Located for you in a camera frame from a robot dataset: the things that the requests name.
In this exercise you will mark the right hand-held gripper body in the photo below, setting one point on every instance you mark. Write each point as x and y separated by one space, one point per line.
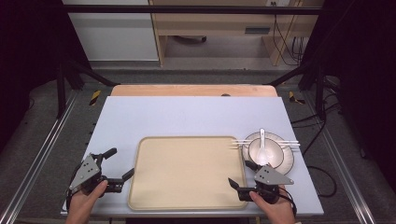
270 178

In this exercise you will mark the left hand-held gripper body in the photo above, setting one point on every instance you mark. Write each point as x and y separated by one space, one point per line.
84 174

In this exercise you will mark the white ceramic spoon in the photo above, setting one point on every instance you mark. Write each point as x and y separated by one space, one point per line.
262 154

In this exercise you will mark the white chopstick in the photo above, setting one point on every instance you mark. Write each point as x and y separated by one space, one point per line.
239 146
286 141

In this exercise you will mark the white plate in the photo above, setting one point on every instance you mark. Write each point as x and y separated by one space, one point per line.
288 161

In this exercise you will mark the white bowl with dark rim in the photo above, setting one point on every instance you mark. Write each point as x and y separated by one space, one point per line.
274 153

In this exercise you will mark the beige plastic tray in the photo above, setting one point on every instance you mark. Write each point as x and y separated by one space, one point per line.
186 174

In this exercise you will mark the person's left hand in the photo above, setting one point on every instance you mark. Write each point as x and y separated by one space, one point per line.
81 203

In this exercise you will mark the person's right hand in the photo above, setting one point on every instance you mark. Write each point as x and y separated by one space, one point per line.
275 210

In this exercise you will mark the yellow and black tape strip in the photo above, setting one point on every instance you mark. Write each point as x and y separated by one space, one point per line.
294 98
95 97

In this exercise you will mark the black metal stand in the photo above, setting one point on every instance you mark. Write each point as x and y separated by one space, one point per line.
61 90
319 90

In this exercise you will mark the white table mat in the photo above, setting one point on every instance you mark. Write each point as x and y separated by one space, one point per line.
186 115

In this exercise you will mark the wooden table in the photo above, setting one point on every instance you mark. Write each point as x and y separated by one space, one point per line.
186 90

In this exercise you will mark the white cabinet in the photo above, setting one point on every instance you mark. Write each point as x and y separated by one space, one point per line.
118 37

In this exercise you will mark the dark curtain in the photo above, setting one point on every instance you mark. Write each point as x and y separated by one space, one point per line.
364 77
28 62

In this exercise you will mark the light wooden desk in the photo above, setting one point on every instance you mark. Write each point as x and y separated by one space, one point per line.
218 21

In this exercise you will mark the aluminium floor rail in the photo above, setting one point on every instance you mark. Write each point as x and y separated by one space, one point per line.
40 149
339 155

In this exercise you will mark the black horizontal frame bar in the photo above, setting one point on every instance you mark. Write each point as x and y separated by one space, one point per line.
186 9

